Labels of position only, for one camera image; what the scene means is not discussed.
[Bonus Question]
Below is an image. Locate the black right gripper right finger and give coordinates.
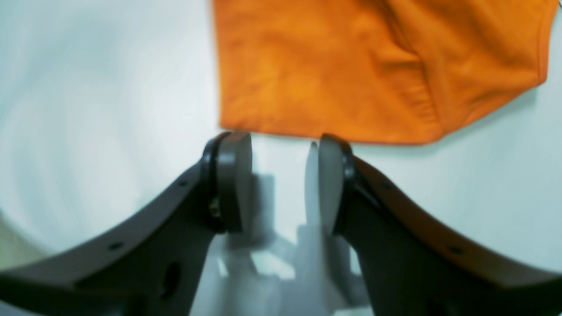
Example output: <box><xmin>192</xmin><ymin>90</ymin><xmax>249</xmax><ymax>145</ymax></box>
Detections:
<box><xmin>318</xmin><ymin>134</ymin><xmax>562</xmax><ymax>316</ymax></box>

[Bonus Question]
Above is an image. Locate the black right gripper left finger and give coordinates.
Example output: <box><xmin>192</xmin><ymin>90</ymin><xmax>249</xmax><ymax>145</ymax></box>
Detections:
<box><xmin>0</xmin><ymin>131</ymin><xmax>253</xmax><ymax>316</ymax></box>

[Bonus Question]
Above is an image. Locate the orange T-shirt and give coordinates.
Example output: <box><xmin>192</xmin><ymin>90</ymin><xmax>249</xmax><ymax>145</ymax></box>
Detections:
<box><xmin>213</xmin><ymin>0</ymin><xmax>559</xmax><ymax>145</ymax></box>

